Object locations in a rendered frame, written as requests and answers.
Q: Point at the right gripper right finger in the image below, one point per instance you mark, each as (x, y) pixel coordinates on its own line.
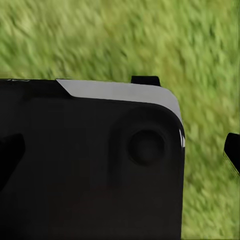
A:
(232, 149)

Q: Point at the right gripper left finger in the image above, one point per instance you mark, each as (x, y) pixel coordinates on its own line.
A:
(12, 149)

